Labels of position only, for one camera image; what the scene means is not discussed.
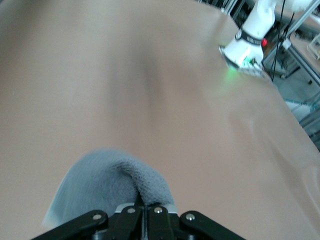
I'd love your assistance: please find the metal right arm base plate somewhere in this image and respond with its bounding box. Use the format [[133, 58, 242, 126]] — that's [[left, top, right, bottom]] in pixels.
[[218, 44, 268, 80]]

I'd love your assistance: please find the brown table cover sheet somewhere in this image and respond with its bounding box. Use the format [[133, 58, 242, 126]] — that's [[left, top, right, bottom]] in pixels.
[[0, 0, 320, 240]]

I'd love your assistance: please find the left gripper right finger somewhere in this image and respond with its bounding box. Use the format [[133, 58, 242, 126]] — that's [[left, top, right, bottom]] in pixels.
[[146, 202, 245, 240]]

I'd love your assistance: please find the aluminium frame post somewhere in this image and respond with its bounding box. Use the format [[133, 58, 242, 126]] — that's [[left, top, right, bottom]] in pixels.
[[262, 0, 320, 86]]

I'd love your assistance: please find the hanging black cable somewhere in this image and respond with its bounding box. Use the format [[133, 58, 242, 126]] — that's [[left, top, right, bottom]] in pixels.
[[271, 0, 296, 78]]

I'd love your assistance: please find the red and grey towel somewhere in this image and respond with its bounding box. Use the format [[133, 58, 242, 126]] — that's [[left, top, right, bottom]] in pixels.
[[41, 148, 176, 227]]

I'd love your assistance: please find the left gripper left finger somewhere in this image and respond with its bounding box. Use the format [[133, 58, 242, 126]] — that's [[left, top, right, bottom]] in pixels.
[[29, 202, 144, 240]]

